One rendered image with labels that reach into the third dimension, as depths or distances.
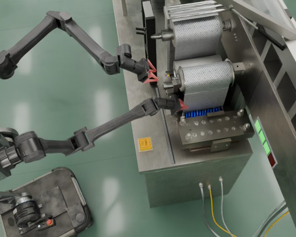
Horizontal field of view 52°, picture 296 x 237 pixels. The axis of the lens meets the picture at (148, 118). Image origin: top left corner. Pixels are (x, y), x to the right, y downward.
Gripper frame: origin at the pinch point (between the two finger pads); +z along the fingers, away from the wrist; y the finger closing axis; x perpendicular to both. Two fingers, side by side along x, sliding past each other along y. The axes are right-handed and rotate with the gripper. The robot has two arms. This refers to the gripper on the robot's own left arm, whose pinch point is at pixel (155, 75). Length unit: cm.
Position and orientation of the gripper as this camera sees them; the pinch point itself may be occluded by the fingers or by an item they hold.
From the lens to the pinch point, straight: 149.5
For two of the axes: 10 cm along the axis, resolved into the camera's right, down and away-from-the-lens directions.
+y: 1.6, 8.2, -5.5
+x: 6.0, -5.2, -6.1
